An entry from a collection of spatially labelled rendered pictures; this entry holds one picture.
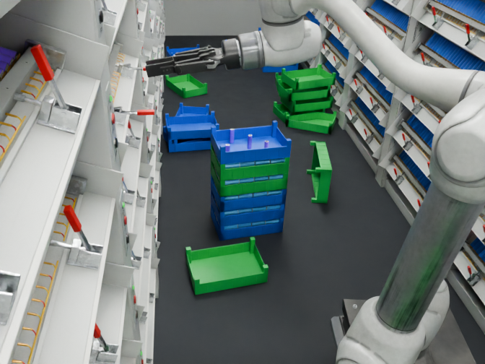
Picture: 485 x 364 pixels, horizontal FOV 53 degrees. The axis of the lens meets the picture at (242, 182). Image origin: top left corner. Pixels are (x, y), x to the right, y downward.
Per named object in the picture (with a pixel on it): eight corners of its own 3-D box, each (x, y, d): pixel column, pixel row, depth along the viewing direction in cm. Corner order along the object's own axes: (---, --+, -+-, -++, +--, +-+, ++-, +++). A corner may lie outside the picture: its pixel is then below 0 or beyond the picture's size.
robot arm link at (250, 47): (260, 60, 130) (237, 64, 130) (255, 26, 125) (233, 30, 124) (265, 72, 122) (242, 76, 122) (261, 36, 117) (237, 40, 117)
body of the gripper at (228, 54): (242, 72, 122) (206, 79, 121) (238, 61, 129) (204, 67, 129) (238, 43, 118) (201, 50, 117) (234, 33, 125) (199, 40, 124)
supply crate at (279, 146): (275, 136, 220) (276, 120, 216) (289, 157, 204) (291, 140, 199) (210, 141, 213) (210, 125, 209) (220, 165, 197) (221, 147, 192)
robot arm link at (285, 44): (259, 58, 131) (254, 11, 122) (315, 48, 131) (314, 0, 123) (266, 77, 123) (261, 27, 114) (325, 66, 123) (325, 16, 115)
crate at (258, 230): (269, 207, 242) (270, 193, 237) (282, 232, 225) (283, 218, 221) (210, 214, 234) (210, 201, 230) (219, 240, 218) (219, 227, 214)
